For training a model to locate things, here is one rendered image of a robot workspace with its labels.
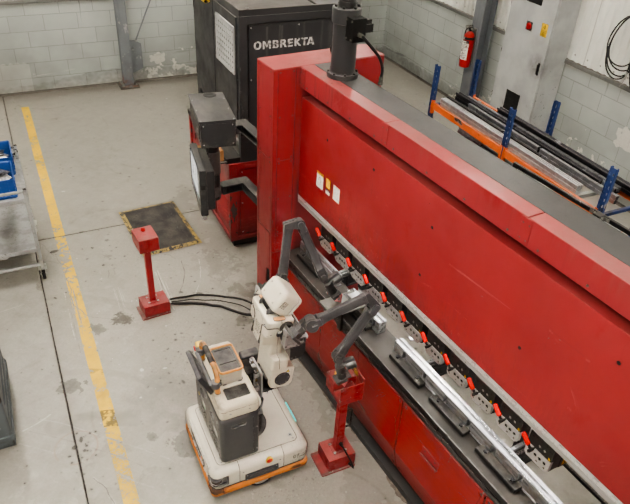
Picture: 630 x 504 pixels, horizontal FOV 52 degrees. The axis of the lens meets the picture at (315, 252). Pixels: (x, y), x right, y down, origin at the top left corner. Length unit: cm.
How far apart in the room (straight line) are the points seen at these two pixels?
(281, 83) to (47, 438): 289
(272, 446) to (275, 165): 187
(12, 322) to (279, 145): 282
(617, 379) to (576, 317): 29
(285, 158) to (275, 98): 46
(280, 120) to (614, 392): 264
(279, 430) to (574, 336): 221
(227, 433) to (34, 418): 165
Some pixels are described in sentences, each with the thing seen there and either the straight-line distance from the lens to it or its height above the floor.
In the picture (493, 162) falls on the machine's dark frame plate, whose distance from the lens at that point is 332.
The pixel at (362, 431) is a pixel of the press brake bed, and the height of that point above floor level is 5.
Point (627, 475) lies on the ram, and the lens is 310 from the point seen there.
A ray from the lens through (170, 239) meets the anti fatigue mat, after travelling 667.
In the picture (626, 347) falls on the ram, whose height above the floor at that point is 204.
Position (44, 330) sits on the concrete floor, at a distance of 585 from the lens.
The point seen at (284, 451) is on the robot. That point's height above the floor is 26.
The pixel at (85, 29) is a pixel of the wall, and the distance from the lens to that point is 1032.
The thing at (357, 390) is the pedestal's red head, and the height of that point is 76.
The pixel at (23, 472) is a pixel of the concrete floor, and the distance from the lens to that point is 488.
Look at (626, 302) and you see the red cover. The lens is 271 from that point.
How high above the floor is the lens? 372
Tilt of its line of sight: 35 degrees down
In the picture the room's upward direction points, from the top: 4 degrees clockwise
